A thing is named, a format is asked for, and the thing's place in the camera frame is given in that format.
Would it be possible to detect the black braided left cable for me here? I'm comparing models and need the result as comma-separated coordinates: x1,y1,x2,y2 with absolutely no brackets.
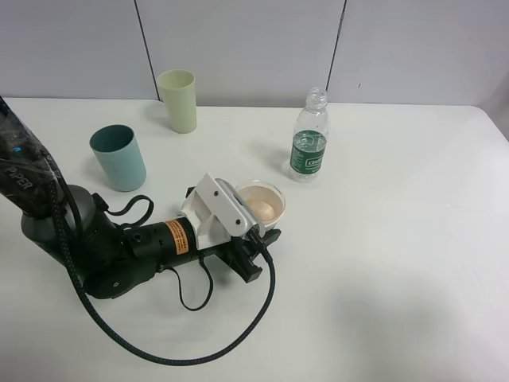
47,174,277,363

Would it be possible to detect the light green plastic cup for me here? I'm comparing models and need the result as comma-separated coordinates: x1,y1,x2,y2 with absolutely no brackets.
156,69,197,134

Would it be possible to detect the clear green-label water bottle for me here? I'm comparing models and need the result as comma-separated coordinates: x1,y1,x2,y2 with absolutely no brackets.
289,88,330,182

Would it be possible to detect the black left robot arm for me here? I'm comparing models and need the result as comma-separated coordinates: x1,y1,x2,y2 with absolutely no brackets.
1,103,281,299

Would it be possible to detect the blue sleeved paper cup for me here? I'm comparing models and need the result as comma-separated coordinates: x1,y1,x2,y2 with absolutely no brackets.
235,180,286,231

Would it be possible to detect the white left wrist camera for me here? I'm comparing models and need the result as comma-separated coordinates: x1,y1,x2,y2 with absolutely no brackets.
178,173,266,251

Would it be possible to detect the teal plastic cup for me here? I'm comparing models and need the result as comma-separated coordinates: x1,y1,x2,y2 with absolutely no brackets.
89,124,146,192

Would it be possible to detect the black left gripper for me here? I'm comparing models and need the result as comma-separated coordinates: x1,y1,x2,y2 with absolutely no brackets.
194,228,282,283

